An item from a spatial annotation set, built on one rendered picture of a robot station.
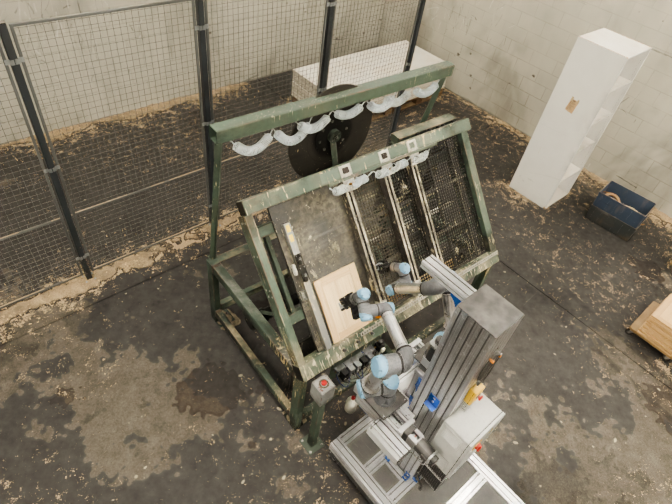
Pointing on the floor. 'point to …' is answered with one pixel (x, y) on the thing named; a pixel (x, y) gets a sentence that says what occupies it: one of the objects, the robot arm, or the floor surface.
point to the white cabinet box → (577, 113)
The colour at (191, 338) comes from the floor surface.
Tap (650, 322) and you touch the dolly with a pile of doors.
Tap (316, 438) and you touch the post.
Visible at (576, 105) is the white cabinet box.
